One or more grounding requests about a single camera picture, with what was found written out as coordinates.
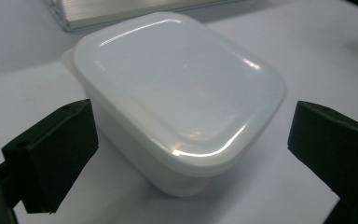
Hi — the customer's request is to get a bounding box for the white lidded plastic container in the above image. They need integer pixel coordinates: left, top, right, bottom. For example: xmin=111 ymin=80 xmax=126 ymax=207
xmin=72 ymin=11 xmax=287 ymax=177

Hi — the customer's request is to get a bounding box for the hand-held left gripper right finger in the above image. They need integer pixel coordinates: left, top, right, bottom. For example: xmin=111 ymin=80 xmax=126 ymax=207
xmin=286 ymin=100 xmax=358 ymax=224

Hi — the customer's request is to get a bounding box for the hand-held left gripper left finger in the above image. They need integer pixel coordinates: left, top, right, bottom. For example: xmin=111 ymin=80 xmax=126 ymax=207
xmin=0 ymin=98 xmax=100 ymax=215

